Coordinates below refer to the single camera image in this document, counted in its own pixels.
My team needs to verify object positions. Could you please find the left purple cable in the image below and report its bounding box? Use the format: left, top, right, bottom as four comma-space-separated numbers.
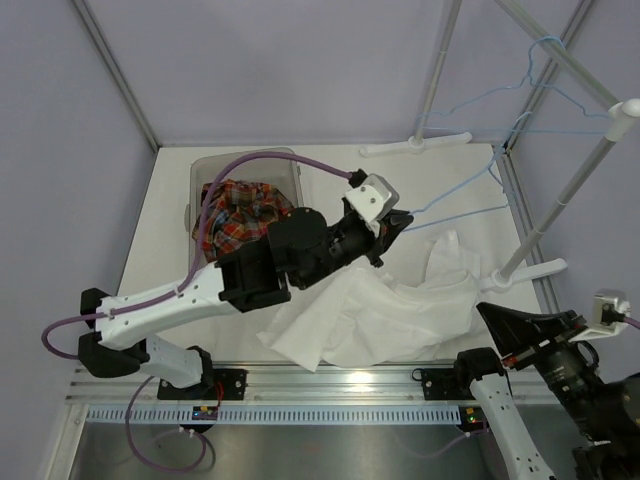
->
40, 152, 364, 474

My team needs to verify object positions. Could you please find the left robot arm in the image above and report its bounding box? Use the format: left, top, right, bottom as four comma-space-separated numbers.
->
78, 207, 413, 400

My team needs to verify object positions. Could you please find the white clothes rack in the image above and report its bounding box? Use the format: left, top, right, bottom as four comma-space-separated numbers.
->
360, 1, 639, 292

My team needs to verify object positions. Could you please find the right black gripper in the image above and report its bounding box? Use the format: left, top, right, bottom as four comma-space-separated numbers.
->
480, 299, 616, 440

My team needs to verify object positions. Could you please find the purple cable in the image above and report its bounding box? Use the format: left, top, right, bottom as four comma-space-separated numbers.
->
399, 312, 640, 459
40, 152, 364, 474

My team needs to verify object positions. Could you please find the red plaid shirt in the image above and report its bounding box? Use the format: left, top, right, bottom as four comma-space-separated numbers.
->
201, 179, 295, 263

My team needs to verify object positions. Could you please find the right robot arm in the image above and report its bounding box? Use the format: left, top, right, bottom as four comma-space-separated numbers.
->
452, 302, 639, 479

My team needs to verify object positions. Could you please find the right aluminium frame post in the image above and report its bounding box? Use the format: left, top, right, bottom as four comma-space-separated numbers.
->
497, 1, 608, 151

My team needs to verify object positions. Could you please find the light blue wire hanger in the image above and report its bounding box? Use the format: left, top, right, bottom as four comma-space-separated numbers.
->
414, 34, 621, 136

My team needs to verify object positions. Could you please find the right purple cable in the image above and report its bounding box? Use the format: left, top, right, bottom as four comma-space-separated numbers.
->
399, 312, 640, 459

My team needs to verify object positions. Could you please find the left aluminium frame post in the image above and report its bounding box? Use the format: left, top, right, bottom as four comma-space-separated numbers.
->
69, 0, 162, 154

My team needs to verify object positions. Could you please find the white slotted cable duct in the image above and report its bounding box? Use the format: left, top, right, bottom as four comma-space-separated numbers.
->
86, 404, 462, 426

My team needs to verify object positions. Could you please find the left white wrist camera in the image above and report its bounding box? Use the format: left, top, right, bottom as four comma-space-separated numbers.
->
343, 170, 399, 236

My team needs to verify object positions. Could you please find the aluminium frame post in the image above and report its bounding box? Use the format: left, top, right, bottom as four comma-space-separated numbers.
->
69, 0, 162, 154
497, 1, 608, 151

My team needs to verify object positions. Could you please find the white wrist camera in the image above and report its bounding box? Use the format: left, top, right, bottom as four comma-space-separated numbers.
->
343, 170, 399, 236
570, 289, 631, 343

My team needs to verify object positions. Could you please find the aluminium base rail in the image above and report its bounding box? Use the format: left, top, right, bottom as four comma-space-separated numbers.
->
64, 362, 576, 407

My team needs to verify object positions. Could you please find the white shirt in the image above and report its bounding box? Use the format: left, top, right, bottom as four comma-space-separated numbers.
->
257, 230, 481, 371

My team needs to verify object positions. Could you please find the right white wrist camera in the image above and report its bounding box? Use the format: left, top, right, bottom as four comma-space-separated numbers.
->
570, 289, 631, 343

